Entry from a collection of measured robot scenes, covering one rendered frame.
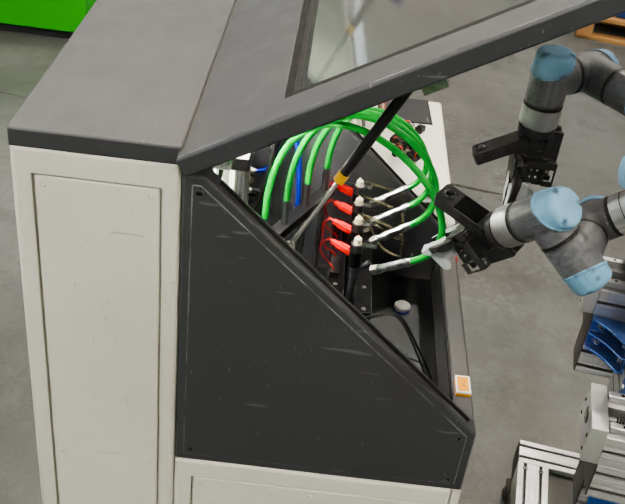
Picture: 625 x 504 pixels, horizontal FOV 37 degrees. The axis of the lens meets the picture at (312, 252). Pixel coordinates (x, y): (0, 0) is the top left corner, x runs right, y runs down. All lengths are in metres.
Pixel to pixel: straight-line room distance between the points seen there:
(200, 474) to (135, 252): 0.55
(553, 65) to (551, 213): 0.35
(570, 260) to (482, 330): 2.08
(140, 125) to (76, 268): 0.29
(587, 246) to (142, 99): 0.79
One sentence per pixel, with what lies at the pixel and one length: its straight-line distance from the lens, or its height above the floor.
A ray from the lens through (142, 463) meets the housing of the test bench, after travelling 1.99.
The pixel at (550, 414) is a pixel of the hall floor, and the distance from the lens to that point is 3.42.
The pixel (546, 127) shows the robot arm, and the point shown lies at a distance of 1.86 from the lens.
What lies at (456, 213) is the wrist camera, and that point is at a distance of 1.71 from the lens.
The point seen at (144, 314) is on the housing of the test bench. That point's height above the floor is 1.15.
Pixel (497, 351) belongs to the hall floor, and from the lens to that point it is 3.61.
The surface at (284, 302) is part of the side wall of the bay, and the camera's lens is 1.66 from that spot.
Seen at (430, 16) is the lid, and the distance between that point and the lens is 1.61.
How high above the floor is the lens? 2.24
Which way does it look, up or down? 35 degrees down
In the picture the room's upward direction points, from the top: 7 degrees clockwise
